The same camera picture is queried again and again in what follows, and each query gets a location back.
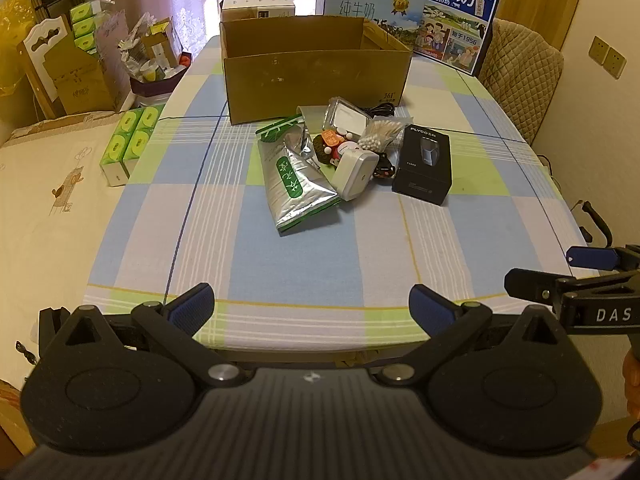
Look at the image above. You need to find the purple basket of clutter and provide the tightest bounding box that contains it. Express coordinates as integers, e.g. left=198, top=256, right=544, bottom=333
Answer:
left=118, top=14, right=184, bottom=97

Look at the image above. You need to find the bag of cotton swabs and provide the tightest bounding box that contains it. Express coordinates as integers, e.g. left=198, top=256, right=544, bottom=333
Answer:
left=359, top=117, right=406, bottom=154

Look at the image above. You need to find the silver green tea bag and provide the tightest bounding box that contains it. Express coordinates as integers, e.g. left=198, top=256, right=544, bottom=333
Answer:
left=255, top=115, right=342, bottom=235

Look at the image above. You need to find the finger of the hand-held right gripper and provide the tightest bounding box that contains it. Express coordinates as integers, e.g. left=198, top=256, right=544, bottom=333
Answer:
left=503, top=268, right=583, bottom=307
left=566, top=244, right=640, bottom=273

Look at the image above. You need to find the black toy car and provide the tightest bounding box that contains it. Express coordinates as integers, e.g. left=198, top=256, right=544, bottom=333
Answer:
left=374, top=152, right=399, bottom=181

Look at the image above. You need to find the illustrated blue milk carton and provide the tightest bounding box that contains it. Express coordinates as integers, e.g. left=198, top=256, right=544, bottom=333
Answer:
left=412, top=0, right=501, bottom=77

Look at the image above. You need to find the white cartoon print cloth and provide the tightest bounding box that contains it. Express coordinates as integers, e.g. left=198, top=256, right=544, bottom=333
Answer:
left=0, top=110, right=166, bottom=391

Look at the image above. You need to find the translucent plastic cup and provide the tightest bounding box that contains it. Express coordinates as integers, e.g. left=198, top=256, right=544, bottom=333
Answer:
left=296, top=105, right=332, bottom=134

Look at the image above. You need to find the gold wall socket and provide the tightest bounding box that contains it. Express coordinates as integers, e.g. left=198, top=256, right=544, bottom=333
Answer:
left=588, top=35, right=627, bottom=80

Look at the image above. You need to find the stack of green tissue packs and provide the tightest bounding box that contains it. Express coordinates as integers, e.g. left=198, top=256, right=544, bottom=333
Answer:
left=69, top=2, right=102, bottom=54

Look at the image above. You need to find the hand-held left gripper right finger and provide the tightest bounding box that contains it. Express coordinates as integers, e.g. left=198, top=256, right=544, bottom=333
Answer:
left=372, top=284, right=571, bottom=387

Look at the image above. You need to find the clear plastic square box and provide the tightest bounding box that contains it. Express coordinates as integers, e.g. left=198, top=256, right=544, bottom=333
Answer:
left=324, top=97, right=372, bottom=137

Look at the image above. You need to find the brown cardboard box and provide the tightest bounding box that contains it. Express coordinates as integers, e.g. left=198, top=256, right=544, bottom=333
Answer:
left=219, top=15, right=414, bottom=126

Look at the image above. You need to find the red cat plush toy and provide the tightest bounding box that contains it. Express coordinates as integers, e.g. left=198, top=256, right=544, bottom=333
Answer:
left=311, top=130, right=362, bottom=167

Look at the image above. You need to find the white printed carton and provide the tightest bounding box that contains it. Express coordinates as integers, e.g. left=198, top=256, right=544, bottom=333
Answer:
left=221, top=0, right=297, bottom=24

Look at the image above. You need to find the chair with quilted cover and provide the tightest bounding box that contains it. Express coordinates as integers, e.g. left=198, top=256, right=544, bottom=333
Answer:
left=479, top=18, right=564, bottom=147

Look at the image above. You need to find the black shaver box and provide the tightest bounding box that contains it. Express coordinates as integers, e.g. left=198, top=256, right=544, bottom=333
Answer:
left=391, top=123, right=454, bottom=206

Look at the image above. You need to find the black cord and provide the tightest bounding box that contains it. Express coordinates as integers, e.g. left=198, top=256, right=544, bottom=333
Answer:
left=574, top=200, right=617, bottom=249

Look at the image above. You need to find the cardboard box with white handle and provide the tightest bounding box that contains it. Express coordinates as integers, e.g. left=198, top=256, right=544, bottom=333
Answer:
left=17, top=15, right=132, bottom=117

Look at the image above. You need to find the green tissue multipack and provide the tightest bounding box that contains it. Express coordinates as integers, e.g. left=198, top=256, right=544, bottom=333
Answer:
left=99, top=104, right=166, bottom=189

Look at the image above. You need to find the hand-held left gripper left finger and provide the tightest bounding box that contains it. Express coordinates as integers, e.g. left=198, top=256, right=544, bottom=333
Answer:
left=42, top=282, right=248, bottom=388

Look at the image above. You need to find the yellow plastic bag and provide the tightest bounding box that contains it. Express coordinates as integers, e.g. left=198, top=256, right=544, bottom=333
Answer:
left=0, top=0, right=40, bottom=97

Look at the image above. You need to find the white charger device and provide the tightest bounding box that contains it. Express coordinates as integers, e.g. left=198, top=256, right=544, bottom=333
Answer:
left=333, top=149, right=380, bottom=202

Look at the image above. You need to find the person's right hand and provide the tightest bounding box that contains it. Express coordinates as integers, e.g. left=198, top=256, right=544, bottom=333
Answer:
left=622, top=350, right=640, bottom=418

